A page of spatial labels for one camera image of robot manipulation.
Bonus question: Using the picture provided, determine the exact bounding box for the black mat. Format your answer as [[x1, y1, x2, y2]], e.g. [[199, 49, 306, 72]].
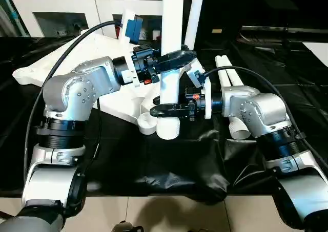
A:
[[0, 36, 328, 204]]

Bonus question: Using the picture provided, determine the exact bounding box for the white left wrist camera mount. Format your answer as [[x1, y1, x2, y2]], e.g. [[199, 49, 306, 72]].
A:
[[116, 9, 144, 87]]

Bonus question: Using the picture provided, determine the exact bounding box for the black long bar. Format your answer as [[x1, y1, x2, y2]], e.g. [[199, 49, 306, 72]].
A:
[[240, 26, 328, 35]]

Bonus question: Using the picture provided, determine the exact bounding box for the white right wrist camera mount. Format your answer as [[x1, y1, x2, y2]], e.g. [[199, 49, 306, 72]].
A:
[[186, 61, 213, 120]]

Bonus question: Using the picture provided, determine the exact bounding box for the white flat sheet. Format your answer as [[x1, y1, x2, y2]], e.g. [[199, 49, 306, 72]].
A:
[[303, 41, 328, 70]]

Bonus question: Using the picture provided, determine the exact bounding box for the grey curtain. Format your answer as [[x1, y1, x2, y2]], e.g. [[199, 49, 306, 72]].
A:
[[0, 0, 29, 38]]

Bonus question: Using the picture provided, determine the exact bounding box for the black case with gold label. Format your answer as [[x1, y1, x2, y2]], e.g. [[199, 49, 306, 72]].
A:
[[179, 0, 244, 46]]

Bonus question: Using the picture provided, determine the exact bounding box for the white plastic table leg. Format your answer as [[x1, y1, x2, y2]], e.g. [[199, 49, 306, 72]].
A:
[[214, 54, 254, 141], [222, 56, 245, 88], [156, 0, 185, 140], [182, 0, 206, 64]]

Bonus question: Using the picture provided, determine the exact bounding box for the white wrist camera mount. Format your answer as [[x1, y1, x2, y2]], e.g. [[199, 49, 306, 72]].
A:
[[186, 61, 213, 120], [116, 9, 144, 87]]

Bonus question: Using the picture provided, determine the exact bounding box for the white cabinet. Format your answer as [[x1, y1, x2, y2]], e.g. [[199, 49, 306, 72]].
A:
[[9, 0, 165, 42]]

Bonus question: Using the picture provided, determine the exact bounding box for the white plastic table top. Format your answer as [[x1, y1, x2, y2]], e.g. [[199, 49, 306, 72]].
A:
[[12, 29, 206, 136]]

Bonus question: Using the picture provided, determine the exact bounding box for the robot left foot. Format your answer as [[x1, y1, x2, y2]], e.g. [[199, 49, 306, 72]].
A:
[[114, 220, 143, 232]]

